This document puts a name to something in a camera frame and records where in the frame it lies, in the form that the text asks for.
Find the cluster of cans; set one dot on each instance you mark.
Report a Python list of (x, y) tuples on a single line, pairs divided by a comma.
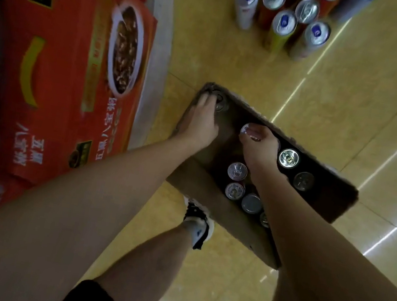
[(282, 23)]

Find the person's left white sock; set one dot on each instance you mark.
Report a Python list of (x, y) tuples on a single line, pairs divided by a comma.
[(195, 228)]

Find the person's left hand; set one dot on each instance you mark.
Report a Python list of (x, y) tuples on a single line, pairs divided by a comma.
[(198, 126)]

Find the person's left forearm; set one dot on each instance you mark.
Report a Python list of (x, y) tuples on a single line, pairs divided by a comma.
[(59, 224)]

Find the person's right hand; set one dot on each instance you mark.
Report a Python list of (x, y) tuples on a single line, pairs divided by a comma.
[(262, 151)]

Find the person's left leg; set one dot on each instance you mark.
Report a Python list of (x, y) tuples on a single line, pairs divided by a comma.
[(145, 271)]

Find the person's left white shoe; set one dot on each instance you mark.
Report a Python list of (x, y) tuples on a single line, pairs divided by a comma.
[(194, 210)]

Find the round wooden shelf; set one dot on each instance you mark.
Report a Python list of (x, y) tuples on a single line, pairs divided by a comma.
[(162, 37)]

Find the person's right forearm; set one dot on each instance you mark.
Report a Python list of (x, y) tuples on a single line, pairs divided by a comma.
[(332, 275)]

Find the brown cardboard box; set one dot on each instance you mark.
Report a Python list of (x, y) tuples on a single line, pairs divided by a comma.
[(197, 178)]

